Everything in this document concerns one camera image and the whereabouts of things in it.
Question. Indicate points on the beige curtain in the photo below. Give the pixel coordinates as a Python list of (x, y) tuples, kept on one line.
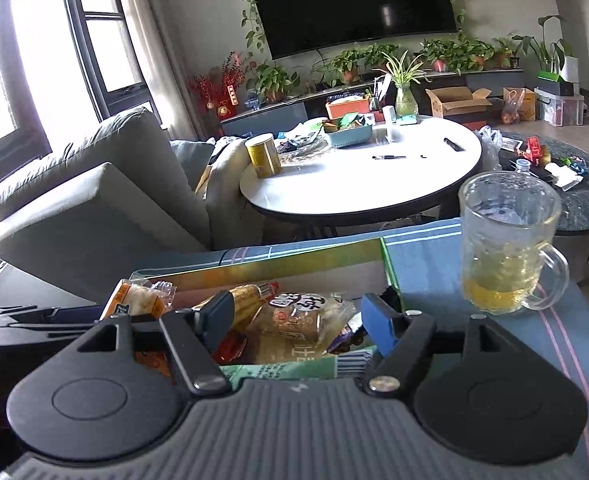
[(164, 60)]

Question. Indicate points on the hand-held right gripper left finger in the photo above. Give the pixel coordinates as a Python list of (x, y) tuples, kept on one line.
[(219, 315)]

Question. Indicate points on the white paper packet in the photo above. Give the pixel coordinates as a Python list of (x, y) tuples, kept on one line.
[(564, 176)]

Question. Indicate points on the wall mounted television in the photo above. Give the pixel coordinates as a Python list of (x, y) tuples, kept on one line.
[(349, 5)]

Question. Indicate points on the glass vase with spider plant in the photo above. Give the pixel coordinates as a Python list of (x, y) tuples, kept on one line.
[(405, 102)]

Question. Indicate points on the green and black box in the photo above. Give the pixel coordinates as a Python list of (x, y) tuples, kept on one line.
[(556, 85)]

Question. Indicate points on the open cardboard box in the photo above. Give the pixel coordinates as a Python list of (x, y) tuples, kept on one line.
[(454, 105)]

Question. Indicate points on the black remote control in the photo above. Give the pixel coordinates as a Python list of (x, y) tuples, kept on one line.
[(453, 144)]

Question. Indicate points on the grey television cabinet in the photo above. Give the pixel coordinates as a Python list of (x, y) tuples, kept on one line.
[(274, 115)]

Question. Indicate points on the small red packet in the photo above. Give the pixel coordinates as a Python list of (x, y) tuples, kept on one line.
[(534, 150)]

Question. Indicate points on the blue plastic basket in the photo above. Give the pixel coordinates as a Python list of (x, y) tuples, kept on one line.
[(349, 139)]

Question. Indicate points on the white cup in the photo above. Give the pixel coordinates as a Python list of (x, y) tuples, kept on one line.
[(390, 114)]

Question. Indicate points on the yellow tin can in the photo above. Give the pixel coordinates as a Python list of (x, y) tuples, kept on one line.
[(263, 160)]

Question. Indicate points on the clear storage box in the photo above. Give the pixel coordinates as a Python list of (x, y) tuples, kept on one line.
[(559, 110)]

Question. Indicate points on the tan bread packet round label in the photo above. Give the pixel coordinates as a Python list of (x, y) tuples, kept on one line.
[(289, 330)]

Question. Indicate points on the black pen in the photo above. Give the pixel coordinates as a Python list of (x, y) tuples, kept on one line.
[(389, 157)]

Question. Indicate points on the glass plate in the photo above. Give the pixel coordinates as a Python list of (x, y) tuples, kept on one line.
[(299, 147)]

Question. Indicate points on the glass mug with yellow drink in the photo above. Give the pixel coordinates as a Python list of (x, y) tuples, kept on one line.
[(504, 240)]

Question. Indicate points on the orange box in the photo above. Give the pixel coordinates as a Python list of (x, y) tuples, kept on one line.
[(349, 110)]

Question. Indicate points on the golden yellow snack packet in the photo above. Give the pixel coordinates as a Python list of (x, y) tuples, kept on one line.
[(247, 297)]

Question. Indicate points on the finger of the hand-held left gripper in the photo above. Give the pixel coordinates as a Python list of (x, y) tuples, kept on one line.
[(69, 316), (24, 335)]

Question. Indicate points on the dark purple snack packet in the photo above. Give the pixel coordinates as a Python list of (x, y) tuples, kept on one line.
[(347, 342)]

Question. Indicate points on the clear plastic bag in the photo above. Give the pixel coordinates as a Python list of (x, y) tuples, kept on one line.
[(489, 150)]

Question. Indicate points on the tall plant in white planter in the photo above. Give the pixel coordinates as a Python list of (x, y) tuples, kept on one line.
[(569, 70)]

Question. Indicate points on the red berry decoration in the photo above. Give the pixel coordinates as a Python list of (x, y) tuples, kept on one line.
[(224, 80)]

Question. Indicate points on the green and white snack packet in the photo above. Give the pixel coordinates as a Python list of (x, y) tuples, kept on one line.
[(274, 370)]

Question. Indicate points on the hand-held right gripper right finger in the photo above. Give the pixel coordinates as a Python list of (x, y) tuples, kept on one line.
[(379, 322)]

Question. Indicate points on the green cardboard box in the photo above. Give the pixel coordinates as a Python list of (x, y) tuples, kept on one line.
[(299, 260)]

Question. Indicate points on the white round table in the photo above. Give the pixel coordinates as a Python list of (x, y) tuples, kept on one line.
[(364, 185)]

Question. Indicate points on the row of potted green plants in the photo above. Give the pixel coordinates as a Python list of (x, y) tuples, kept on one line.
[(274, 80)]

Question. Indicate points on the grey sofa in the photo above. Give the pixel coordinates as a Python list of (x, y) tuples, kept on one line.
[(99, 220)]

